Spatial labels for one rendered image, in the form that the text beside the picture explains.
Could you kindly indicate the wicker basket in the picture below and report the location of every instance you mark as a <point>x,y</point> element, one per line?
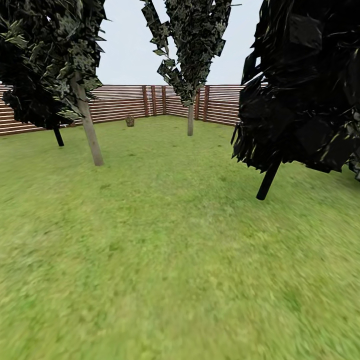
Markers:
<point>130,120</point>

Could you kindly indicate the tree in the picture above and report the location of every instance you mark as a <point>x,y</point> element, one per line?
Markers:
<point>30,101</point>
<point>309,54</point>
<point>197,27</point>
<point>61,46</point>

